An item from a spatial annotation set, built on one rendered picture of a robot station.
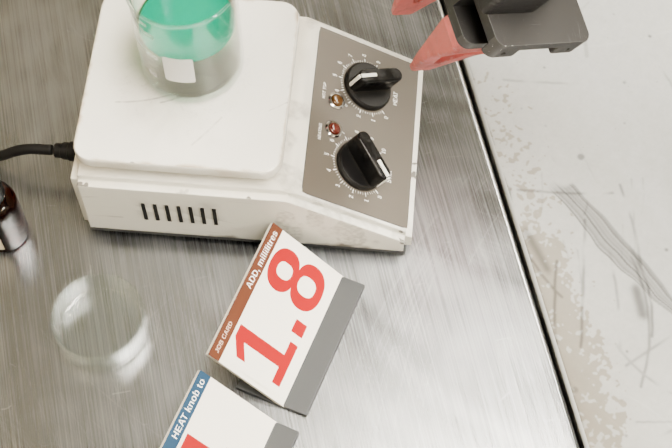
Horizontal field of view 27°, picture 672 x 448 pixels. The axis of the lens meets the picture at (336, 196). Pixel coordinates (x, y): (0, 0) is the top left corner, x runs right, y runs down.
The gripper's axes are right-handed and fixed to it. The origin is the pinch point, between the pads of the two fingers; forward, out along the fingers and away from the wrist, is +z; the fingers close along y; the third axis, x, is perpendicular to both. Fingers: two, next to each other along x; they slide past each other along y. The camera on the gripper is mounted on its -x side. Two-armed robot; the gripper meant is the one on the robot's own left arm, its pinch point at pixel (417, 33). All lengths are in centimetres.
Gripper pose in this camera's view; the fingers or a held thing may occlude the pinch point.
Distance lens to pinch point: 80.2
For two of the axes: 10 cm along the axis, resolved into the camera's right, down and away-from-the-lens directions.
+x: 8.1, -1.1, 5.7
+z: -5.0, 3.5, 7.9
